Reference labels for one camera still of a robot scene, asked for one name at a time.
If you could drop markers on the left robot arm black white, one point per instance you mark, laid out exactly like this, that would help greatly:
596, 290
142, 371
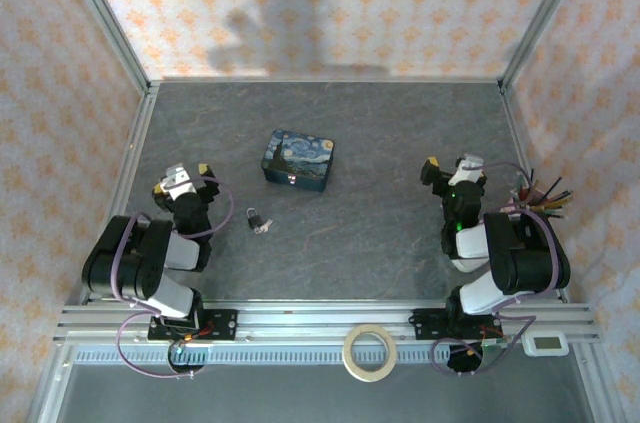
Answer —
135, 263

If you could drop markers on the aluminium table edge rail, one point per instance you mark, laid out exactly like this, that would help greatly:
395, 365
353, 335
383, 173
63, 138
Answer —
310, 318

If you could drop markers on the masking tape roll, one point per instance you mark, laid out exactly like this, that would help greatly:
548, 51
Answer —
351, 364

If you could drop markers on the white digital timer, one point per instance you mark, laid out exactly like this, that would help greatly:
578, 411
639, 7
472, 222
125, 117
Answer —
545, 344

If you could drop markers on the aluminium frame post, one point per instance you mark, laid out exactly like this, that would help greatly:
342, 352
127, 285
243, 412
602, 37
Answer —
542, 13
107, 18

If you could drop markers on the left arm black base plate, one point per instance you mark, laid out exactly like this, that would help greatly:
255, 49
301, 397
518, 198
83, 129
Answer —
222, 324

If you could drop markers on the dark blue pencil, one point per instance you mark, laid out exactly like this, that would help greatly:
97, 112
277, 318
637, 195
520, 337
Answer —
552, 188

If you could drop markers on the small silver key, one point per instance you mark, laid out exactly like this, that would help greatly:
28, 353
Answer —
264, 228

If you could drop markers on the starry night painted tin box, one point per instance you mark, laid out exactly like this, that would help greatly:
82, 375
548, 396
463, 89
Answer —
300, 155

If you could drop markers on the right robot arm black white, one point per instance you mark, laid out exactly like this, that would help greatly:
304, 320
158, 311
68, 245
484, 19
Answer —
525, 263

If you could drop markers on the yellow pencil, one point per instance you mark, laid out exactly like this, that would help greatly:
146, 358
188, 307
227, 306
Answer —
560, 199

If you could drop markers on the black pencil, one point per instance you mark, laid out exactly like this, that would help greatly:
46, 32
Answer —
531, 182

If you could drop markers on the aluminium side rail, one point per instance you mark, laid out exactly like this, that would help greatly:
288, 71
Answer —
132, 153
515, 128

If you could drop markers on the small dark padlock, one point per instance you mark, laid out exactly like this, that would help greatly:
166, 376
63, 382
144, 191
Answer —
253, 220

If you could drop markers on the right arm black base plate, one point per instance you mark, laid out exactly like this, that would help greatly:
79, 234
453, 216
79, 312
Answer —
427, 324

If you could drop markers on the green pencil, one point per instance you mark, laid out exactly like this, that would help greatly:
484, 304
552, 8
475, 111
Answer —
554, 214

